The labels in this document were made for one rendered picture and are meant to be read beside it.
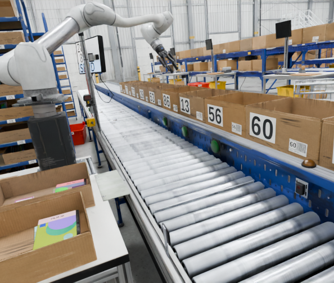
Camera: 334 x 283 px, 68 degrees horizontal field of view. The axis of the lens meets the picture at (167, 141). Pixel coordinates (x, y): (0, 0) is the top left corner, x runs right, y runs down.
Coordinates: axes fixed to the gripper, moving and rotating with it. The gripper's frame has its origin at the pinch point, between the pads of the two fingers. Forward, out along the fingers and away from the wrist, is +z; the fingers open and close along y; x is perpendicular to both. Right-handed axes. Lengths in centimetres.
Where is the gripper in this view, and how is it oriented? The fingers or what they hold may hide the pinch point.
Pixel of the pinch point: (172, 68)
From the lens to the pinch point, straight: 215.9
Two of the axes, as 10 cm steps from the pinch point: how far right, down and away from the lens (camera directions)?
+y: -7.4, 5.5, -3.9
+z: 5.8, 8.1, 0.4
